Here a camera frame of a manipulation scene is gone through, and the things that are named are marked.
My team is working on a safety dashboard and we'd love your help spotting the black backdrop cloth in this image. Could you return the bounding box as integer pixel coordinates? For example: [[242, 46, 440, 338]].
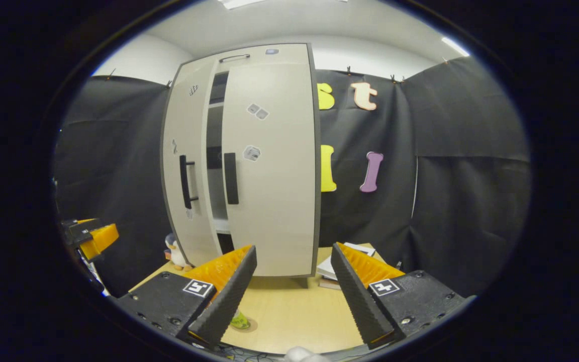
[[53, 56, 531, 297]]

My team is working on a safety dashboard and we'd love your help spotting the ceiling light panel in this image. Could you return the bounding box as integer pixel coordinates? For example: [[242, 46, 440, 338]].
[[219, 0, 266, 10]]

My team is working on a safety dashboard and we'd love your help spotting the penguin plush toy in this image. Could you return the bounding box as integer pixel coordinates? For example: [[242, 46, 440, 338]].
[[165, 233, 192, 271]]

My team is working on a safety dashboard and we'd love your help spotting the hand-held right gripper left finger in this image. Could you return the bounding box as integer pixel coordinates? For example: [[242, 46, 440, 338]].
[[116, 244, 258, 350]]

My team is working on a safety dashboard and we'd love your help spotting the white cabinet door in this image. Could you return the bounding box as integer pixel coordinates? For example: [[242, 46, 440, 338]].
[[219, 63, 318, 277], [161, 58, 220, 267]]

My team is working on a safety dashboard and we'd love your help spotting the white cabinet drawer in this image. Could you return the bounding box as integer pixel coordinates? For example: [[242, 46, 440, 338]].
[[183, 44, 311, 71]]

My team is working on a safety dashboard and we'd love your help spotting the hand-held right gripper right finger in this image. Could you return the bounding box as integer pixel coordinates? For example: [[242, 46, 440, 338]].
[[330, 242, 471, 350]]

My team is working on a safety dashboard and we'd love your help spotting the white cabinet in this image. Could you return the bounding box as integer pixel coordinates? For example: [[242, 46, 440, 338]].
[[161, 43, 321, 278]]

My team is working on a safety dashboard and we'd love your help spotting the white book with portrait cover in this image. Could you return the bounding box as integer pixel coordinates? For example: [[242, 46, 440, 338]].
[[316, 242, 376, 281]]

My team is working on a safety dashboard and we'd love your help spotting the green label bottle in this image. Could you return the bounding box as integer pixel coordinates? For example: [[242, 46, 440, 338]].
[[229, 309, 251, 331]]

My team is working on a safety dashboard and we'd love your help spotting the ceiling light strip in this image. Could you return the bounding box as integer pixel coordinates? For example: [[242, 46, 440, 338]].
[[440, 37, 471, 57]]

